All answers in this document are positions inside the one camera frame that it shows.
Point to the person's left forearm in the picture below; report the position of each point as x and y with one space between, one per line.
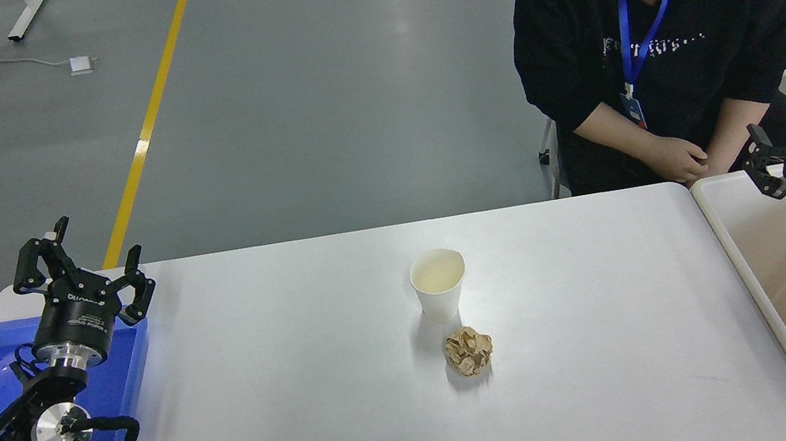
741 130

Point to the grey office chair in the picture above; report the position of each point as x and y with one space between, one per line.
551 146

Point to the person's right hand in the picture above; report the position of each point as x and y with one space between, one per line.
674 159

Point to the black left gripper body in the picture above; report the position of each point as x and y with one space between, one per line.
78 317

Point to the person's left hand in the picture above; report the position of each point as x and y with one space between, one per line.
712 171

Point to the person's right forearm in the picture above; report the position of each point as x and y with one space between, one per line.
610 132

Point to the white power adapter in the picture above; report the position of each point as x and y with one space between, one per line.
81 63

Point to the tan paper ball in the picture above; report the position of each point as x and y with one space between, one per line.
468 351

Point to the white paper cup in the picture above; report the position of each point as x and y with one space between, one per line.
442 300

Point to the white table leg foot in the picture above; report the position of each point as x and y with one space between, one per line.
27 14

